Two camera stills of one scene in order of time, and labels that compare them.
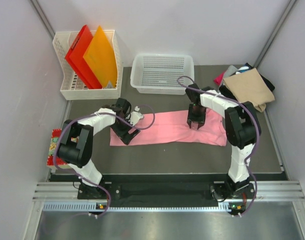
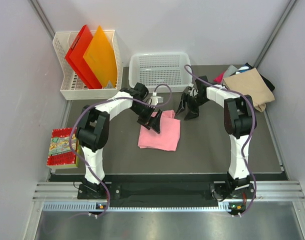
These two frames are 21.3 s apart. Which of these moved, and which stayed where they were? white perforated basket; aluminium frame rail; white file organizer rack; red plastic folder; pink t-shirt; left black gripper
Moved: pink t-shirt; left black gripper
Stayed: red plastic folder; white file organizer rack; aluminium frame rail; white perforated basket
